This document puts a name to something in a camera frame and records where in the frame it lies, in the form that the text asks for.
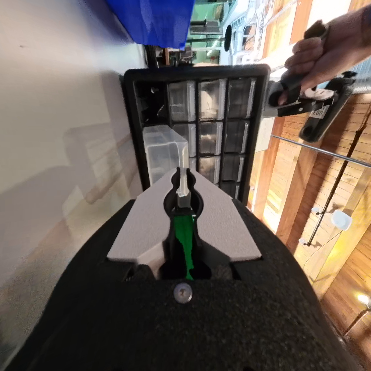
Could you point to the black lamp pole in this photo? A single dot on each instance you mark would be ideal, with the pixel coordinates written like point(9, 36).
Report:
point(333, 188)

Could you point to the metal rod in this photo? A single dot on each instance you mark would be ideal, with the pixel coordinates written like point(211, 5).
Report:
point(318, 149)

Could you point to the clear plastic drawer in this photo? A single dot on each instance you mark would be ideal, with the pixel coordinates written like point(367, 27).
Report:
point(162, 150)

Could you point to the person's left hand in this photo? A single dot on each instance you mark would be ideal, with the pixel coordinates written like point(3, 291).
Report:
point(333, 52)

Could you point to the black drawer cabinet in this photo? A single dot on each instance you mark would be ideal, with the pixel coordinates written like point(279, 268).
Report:
point(133, 95)

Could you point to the green plastic bin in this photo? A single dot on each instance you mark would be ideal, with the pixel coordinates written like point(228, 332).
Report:
point(182, 237)

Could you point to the blue plastic bin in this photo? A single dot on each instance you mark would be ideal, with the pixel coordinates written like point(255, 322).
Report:
point(156, 20)

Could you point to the white lamp shade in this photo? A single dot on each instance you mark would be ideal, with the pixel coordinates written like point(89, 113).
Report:
point(341, 220)

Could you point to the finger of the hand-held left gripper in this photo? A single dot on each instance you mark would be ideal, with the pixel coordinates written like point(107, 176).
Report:
point(266, 111)

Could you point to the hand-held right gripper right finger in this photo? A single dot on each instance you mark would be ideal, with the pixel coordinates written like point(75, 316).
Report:
point(226, 232)

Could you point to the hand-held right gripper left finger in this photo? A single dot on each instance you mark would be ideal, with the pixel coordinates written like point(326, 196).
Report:
point(142, 232)

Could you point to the group of clear cabinet drawers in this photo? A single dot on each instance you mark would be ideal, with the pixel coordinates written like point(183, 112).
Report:
point(211, 101)

